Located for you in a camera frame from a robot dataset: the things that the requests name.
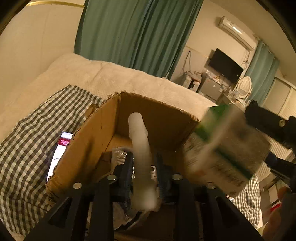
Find black television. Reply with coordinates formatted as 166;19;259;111
208;48;244;84

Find green and white carton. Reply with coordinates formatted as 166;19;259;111
183;104;271;198

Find brown cardboard box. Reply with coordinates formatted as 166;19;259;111
45;91;200;241

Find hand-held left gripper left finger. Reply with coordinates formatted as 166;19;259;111
23;158;134;241

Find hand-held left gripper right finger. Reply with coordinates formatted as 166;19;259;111
155;158;264;241

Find checkered blanket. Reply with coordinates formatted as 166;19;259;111
0;85;262;237

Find silver foil pack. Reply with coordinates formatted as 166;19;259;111
111;146;134;167

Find person's right hand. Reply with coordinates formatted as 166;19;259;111
262;185;296;241

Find white fluffy blanket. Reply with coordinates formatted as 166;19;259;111
0;53;219;139

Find green curtain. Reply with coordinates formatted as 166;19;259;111
243;39;280;105
74;0;204;80

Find white vanity mirror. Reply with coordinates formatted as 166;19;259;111
235;76;252;102

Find white air conditioner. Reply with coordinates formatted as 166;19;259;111
217;16;258;51

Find white water purifier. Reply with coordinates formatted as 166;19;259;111
183;72;201;91

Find smartphone with lit screen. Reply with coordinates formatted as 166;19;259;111
46;132;74;183

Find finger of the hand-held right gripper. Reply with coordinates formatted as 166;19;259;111
245;100;296;151
265;156;296;186

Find white tube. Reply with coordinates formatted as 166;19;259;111
128;112;160;212

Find grey mini fridge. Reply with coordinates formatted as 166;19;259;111
199;74;223;101

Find white louvered wardrobe doors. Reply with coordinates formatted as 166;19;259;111
254;77;296;186

